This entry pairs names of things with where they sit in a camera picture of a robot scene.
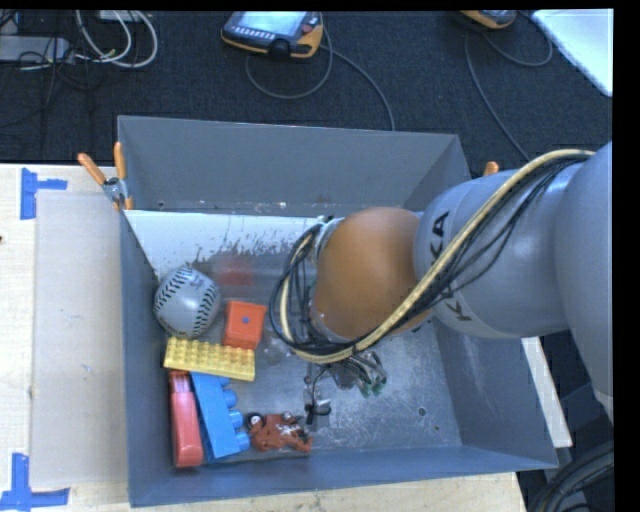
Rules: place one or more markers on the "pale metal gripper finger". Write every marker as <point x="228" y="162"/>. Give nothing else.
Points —
<point x="311" y="392"/>
<point x="320" y="407"/>

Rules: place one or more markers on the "red-brown toy animal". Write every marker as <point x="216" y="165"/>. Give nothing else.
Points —
<point x="280" y="432"/>

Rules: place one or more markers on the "grey metal bin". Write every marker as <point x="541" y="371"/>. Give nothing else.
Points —
<point x="400" y="430"/>

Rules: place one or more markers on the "orange cube with blue dot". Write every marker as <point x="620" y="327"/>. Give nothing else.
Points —
<point x="244" y="324"/>

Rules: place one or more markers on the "blue toy brick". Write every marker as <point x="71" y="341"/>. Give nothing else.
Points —
<point x="216" y="417"/>

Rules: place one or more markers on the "yellow studded toy brick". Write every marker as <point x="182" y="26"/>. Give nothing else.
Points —
<point x="210" y="357"/>

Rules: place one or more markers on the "red toy block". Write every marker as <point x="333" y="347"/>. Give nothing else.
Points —
<point x="185" y="430"/>

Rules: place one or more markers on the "grey baseball with black stitching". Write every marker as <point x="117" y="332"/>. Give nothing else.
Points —
<point x="186" y="301"/>

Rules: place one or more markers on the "pale flat board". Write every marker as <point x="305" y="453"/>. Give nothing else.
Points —
<point x="75" y="325"/>

